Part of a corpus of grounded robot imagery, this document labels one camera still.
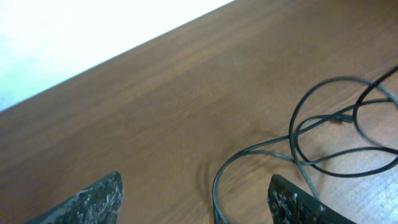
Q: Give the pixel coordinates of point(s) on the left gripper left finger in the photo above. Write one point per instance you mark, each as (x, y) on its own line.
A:
(99, 203)

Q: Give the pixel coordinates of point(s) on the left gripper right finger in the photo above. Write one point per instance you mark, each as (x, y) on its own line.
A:
(291, 205)

